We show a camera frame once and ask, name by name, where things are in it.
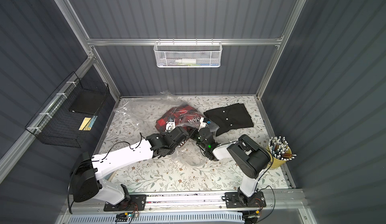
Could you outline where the white wire mesh basket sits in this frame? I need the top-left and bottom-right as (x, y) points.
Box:
(153, 43), (223, 68)

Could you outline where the black shirt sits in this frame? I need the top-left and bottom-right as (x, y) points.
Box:
(204, 103), (254, 137)

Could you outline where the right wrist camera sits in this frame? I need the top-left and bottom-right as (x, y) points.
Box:
(199, 117), (212, 130)

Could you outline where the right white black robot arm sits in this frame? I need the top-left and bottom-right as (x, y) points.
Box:
(196, 127), (271, 207)

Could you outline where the white bottle in basket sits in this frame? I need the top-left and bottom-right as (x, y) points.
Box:
(175, 59), (197, 66)

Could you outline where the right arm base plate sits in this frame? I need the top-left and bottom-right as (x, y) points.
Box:
(221, 191), (266, 210)

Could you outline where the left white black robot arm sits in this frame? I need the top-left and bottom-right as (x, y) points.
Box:
(68, 127), (190, 205)

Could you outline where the white vented panel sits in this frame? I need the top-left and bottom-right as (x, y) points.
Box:
(68, 211), (244, 224)

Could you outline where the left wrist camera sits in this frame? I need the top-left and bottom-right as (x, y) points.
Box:
(165, 116), (176, 132)

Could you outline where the yellow cup of pens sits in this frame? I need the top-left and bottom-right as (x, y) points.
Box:
(267, 136), (297, 169)

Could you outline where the aluminium frame back crossbar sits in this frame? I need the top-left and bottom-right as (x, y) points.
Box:
(86, 38), (282, 46)

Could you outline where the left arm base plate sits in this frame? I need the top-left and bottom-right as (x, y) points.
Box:
(104, 194), (147, 212)

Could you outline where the aluminium front rail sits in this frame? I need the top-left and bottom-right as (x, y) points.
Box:
(61, 189), (308, 214)

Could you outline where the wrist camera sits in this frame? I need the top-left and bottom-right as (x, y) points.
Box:
(199, 117), (212, 130)
(165, 116), (176, 132)

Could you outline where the black box in basket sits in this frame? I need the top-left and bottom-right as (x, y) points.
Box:
(68, 90), (105, 115)

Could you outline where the yellow notepad in basket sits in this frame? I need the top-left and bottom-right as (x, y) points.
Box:
(78, 117), (93, 131)

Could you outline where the black wire wall basket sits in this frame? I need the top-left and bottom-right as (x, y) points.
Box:
(26, 75), (110, 148)

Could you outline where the red plaid shirt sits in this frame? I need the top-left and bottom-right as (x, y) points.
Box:
(155, 103), (205, 134)

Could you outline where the clear plastic vacuum bag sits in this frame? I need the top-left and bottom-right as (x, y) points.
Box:
(115, 94), (219, 155)

